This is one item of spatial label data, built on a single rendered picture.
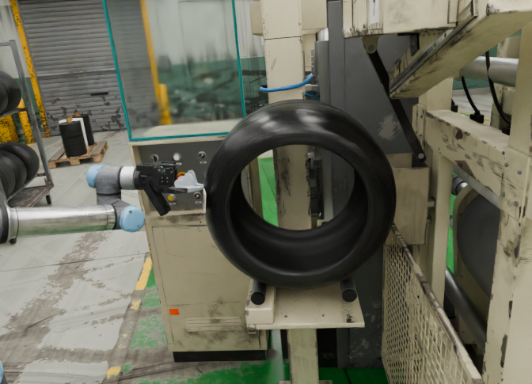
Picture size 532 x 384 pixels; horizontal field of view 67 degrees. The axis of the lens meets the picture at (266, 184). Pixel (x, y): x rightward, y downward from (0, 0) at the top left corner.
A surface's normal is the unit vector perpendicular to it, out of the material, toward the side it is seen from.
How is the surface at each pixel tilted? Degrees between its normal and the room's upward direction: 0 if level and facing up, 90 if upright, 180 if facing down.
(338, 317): 0
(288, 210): 90
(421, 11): 90
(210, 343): 90
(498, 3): 72
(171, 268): 90
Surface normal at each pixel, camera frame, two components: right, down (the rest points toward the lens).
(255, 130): -0.39, -0.40
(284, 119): -0.16, -0.47
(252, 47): 0.11, 0.31
